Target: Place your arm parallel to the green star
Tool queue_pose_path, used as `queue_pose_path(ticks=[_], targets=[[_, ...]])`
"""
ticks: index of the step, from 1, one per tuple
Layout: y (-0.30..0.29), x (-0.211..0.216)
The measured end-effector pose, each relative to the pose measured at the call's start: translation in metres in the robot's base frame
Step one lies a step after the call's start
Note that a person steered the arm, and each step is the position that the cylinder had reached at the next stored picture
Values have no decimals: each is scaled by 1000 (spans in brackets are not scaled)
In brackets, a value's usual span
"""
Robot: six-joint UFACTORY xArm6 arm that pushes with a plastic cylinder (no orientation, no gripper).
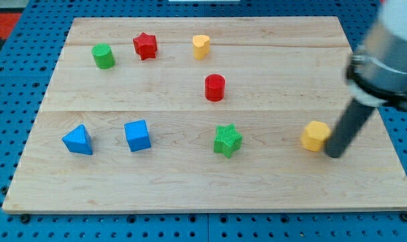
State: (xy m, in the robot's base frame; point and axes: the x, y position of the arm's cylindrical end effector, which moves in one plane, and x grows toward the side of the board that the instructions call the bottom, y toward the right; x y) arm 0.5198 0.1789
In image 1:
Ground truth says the blue triangle block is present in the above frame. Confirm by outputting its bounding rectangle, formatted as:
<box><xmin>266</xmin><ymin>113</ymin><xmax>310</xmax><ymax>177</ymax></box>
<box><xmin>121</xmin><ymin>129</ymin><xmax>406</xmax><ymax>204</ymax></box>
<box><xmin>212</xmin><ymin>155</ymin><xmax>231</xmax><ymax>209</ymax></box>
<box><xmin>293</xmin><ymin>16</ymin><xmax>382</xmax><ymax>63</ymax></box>
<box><xmin>62</xmin><ymin>124</ymin><xmax>93</xmax><ymax>155</ymax></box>

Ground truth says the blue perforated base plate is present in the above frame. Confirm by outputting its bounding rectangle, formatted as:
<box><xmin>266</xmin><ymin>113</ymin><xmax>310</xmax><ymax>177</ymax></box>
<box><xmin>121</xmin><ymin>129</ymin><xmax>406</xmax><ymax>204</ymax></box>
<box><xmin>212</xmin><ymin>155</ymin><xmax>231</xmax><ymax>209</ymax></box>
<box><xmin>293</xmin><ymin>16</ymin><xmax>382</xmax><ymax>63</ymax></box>
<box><xmin>0</xmin><ymin>0</ymin><xmax>407</xmax><ymax>241</ymax></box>

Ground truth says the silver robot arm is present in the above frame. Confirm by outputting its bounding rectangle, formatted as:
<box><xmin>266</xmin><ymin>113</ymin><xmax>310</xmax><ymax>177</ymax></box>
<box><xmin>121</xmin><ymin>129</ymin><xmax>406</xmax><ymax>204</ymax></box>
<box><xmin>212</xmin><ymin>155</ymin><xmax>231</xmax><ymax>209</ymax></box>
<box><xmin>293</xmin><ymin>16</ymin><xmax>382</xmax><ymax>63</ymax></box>
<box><xmin>346</xmin><ymin>0</ymin><xmax>407</xmax><ymax>112</ymax></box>

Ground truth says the yellow hexagon block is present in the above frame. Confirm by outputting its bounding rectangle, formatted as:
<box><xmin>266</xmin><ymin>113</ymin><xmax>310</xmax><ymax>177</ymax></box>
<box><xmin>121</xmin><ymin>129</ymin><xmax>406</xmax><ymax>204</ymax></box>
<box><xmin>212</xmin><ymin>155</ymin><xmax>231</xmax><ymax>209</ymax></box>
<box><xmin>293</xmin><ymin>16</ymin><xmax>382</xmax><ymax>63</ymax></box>
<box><xmin>300</xmin><ymin>120</ymin><xmax>331</xmax><ymax>152</ymax></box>

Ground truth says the red cylinder block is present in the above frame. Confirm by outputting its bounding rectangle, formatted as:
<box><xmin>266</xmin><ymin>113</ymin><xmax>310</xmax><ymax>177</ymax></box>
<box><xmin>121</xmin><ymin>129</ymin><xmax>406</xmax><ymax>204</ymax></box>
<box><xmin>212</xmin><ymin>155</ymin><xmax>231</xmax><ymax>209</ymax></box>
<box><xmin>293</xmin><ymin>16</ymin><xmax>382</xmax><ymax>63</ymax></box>
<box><xmin>204</xmin><ymin>74</ymin><xmax>226</xmax><ymax>102</ymax></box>

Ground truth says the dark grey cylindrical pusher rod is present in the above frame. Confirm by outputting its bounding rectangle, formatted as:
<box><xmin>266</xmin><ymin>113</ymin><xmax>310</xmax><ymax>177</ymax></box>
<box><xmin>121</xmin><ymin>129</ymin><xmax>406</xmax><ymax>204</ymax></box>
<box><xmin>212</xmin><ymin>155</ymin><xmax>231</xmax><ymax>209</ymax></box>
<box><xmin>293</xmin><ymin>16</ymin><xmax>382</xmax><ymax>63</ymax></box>
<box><xmin>324</xmin><ymin>98</ymin><xmax>375</xmax><ymax>158</ymax></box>

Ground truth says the wooden board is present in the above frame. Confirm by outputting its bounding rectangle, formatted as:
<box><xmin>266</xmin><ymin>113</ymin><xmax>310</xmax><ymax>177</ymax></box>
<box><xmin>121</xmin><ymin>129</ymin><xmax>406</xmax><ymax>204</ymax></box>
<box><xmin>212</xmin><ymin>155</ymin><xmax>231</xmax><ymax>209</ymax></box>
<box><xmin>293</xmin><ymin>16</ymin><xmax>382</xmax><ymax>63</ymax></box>
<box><xmin>2</xmin><ymin>17</ymin><xmax>407</xmax><ymax>214</ymax></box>

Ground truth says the green cylinder block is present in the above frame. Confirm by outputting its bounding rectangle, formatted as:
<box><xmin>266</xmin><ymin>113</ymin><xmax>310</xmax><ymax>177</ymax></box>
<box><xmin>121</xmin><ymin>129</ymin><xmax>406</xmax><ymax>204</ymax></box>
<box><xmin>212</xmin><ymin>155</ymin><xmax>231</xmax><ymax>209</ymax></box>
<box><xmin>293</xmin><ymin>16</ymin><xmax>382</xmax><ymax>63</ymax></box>
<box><xmin>91</xmin><ymin>43</ymin><xmax>116</xmax><ymax>69</ymax></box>

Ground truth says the green star block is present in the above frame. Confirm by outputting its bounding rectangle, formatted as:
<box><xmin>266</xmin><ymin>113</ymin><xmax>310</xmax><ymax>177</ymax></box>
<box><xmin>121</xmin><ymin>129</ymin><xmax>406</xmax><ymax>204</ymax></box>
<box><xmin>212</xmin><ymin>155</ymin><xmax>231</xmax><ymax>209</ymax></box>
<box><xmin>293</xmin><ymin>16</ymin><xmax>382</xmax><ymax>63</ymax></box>
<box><xmin>213</xmin><ymin>124</ymin><xmax>242</xmax><ymax>158</ymax></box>

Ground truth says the red star block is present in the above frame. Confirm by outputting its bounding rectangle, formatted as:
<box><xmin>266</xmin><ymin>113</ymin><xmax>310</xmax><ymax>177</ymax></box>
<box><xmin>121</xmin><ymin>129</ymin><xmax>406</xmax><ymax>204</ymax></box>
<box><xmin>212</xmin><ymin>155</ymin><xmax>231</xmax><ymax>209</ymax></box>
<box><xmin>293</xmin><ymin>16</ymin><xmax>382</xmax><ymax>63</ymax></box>
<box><xmin>133</xmin><ymin>32</ymin><xmax>158</xmax><ymax>60</ymax></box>

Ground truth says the blue cube block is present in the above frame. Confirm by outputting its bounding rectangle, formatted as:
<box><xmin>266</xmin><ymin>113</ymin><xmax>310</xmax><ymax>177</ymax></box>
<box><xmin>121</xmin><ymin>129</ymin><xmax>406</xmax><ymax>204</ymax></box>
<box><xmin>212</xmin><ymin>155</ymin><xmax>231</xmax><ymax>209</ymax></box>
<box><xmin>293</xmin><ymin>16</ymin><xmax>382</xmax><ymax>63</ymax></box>
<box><xmin>124</xmin><ymin>120</ymin><xmax>151</xmax><ymax>152</ymax></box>

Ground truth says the yellow heart block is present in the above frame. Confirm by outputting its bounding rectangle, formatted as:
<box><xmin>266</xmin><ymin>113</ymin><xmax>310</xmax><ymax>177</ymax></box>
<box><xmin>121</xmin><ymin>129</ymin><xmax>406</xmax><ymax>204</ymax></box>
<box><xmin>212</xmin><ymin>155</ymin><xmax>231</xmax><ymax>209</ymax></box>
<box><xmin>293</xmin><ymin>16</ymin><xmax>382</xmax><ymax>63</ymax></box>
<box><xmin>192</xmin><ymin>35</ymin><xmax>210</xmax><ymax>60</ymax></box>

